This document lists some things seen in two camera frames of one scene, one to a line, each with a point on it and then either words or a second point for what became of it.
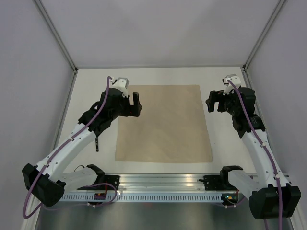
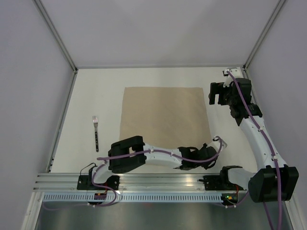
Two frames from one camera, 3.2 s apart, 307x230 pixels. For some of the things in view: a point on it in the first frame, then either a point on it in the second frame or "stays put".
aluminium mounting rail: x=161 y=182 stays put
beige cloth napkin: x=171 y=127 stays put
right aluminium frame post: x=276 y=12 stays put
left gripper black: x=132 y=110 -> x=205 y=166
